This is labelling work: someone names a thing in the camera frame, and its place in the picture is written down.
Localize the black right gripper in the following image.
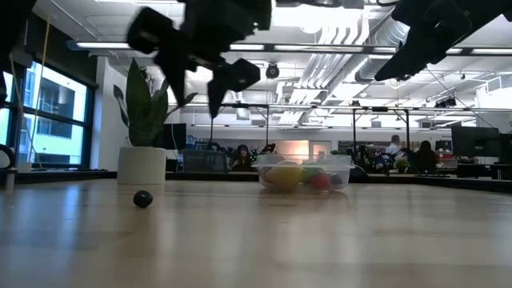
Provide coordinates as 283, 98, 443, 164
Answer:
373, 6, 496, 83

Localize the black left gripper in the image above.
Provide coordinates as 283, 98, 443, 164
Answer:
126, 0, 273, 119

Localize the clear plastic tupperware container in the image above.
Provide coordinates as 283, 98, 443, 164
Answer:
251, 154, 356, 193

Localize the yellow toy lemon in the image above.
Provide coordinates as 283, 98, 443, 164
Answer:
263, 161, 306, 191

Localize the red toy strawberry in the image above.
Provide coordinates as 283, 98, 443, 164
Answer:
310, 172, 333, 192

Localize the black background rig stand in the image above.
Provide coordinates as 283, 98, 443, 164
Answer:
210, 102, 270, 159
351, 106, 411, 155

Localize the green snake plant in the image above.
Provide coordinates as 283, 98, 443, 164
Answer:
112, 58, 199, 148

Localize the black computer monitor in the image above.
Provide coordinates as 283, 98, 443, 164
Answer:
450, 125, 501, 159
155, 122, 188, 151

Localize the person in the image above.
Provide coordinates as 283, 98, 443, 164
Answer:
382, 134, 405, 169
230, 143, 255, 172
414, 139, 439, 174

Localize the dark mesh chair back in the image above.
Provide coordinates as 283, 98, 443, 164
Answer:
182, 149, 229, 174

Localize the black beam with lights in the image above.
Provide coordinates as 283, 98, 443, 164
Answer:
67, 39, 512, 57

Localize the white plant pot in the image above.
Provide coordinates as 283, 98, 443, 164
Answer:
116, 146, 167, 186

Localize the black framed window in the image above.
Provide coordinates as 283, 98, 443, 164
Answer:
0, 59, 99, 171

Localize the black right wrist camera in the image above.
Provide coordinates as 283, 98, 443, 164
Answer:
390, 0, 474, 26

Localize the silver ventilation duct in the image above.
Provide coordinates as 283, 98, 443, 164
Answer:
299, 11, 409, 95

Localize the black aluminium table frame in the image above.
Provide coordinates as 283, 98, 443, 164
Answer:
0, 170, 512, 194

